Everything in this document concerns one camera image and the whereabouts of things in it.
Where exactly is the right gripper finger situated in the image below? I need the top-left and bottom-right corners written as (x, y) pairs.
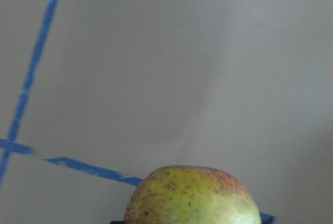
top-left (110, 221), bottom-right (124, 224)

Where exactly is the red yellow apple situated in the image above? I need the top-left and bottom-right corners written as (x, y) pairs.
top-left (124, 166), bottom-right (262, 223)

